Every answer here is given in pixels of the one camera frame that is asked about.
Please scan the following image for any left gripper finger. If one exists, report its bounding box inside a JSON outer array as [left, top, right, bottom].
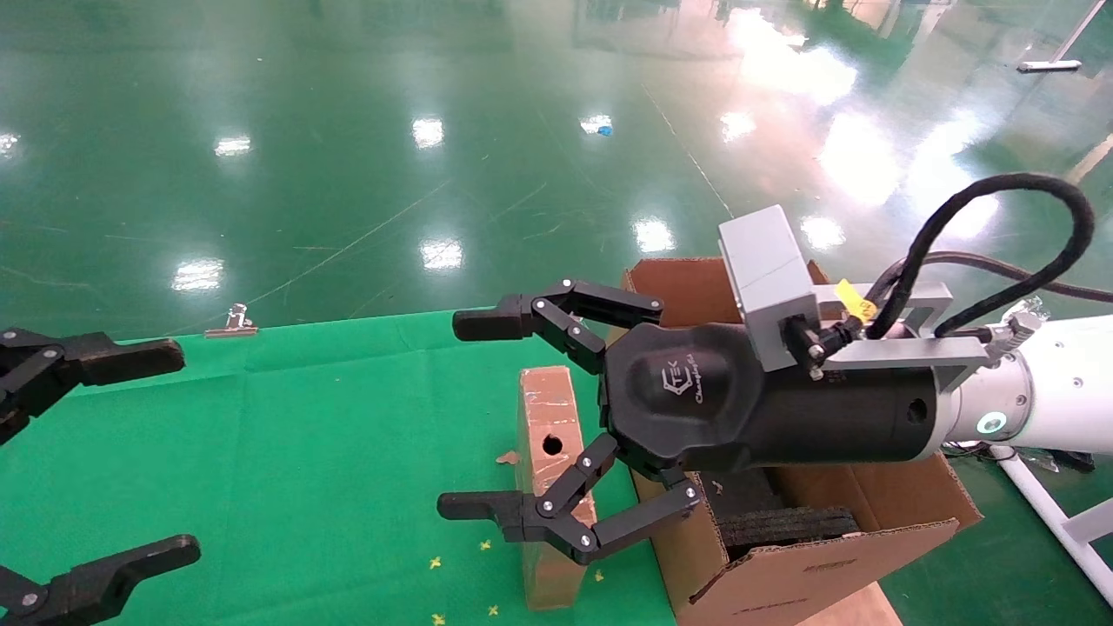
[[0, 534, 202, 626], [0, 327, 186, 446]]

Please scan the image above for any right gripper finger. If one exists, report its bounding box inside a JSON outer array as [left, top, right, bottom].
[[437, 433, 703, 566], [452, 278, 666, 375]]

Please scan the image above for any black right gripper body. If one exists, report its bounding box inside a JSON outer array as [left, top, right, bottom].
[[598, 322, 947, 477]]

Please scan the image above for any small cardboard box with hole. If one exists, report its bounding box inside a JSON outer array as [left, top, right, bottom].
[[517, 365, 601, 611]]

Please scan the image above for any large open cardboard carton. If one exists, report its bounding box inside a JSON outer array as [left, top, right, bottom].
[[622, 256, 983, 626]]

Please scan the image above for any small green table cloth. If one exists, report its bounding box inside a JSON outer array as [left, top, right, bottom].
[[0, 337, 249, 626]]

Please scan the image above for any silver binder clip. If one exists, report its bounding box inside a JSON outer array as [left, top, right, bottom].
[[203, 303, 260, 339]]

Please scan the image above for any dark textured foam pad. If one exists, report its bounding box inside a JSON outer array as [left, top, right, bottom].
[[717, 507, 862, 550]]

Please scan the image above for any white stand foot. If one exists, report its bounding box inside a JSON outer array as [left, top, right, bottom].
[[1016, 0, 1107, 75]]

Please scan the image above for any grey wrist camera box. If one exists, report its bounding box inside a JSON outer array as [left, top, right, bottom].
[[718, 205, 823, 373]]

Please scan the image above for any yellow cable tag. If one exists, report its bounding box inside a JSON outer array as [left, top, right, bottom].
[[835, 278, 879, 324]]

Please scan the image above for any grey metal camera bracket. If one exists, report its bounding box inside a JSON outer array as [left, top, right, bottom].
[[813, 280, 992, 392]]

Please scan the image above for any silver cable connector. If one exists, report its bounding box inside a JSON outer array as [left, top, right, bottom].
[[987, 297, 1044, 359]]

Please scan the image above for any thin black cable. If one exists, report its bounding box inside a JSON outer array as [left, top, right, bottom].
[[870, 250, 1113, 305]]

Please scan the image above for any white tube frame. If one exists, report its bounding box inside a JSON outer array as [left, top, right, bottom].
[[991, 443, 1113, 605]]

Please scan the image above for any cable clutter on floor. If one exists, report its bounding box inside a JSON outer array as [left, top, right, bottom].
[[943, 439, 1098, 476]]

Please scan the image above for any thick black braided cable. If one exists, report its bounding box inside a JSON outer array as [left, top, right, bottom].
[[865, 172, 1095, 342]]

